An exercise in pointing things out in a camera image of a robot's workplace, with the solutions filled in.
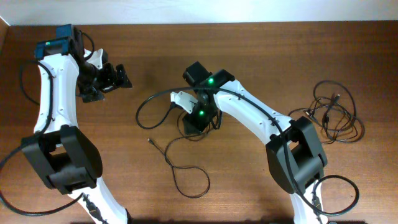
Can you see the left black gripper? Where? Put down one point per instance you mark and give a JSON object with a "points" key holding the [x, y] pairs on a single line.
{"points": [[88, 94]]}

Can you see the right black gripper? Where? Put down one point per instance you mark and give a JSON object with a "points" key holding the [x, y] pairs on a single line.
{"points": [[191, 124]]}

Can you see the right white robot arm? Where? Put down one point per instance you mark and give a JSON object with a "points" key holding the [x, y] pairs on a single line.
{"points": [[295, 155]]}

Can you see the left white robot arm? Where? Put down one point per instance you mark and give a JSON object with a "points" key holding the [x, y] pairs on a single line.
{"points": [[62, 156]]}

